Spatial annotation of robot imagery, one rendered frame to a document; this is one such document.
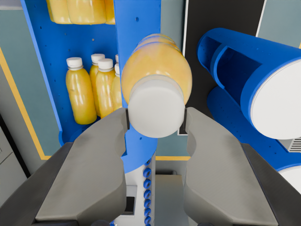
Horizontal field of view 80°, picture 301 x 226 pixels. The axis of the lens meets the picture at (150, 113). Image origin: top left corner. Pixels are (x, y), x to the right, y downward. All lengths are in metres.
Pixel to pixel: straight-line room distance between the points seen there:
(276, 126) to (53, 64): 0.70
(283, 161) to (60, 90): 0.85
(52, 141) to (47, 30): 1.83
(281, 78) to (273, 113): 0.12
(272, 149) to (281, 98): 0.34
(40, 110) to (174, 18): 1.51
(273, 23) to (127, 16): 1.53
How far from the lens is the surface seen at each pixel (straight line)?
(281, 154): 0.94
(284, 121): 0.73
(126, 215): 0.91
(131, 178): 0.96
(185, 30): 1.42
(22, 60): 1.95
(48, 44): 0.54
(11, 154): 2.46
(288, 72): 0.64
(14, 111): 2.26
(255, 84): 0.64
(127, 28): 0.34
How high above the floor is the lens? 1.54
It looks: 60 degrees down
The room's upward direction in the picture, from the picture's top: 177 degrees counter-clockwise
